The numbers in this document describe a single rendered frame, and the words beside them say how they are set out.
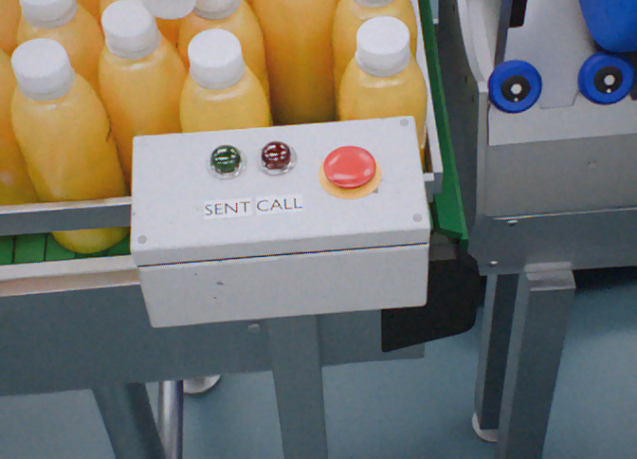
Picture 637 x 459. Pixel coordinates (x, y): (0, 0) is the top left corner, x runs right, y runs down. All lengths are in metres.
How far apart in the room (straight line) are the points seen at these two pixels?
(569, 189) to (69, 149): 0.45
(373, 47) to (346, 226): 0.16
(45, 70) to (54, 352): 0.31
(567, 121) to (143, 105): 0.37
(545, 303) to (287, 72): 0.47
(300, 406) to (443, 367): 0.97
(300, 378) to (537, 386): 0.56
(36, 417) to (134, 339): 0.93
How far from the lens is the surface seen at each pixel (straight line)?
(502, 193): 1.17
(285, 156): 0.87
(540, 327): 1.46
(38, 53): 0.97
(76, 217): 1.04
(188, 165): 0.89
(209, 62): 0.95
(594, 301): 2.15
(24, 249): 1.12
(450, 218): 1.11
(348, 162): 0.86
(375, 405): 2.02
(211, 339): 1.16
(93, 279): 1.09
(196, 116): 0.98
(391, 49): 0.95
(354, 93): 0.97
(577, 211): 1.21
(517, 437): 1.68
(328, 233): 0.84
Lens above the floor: 1.78
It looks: 53 degrees down
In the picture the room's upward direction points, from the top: 4 degrees counter-clockwise
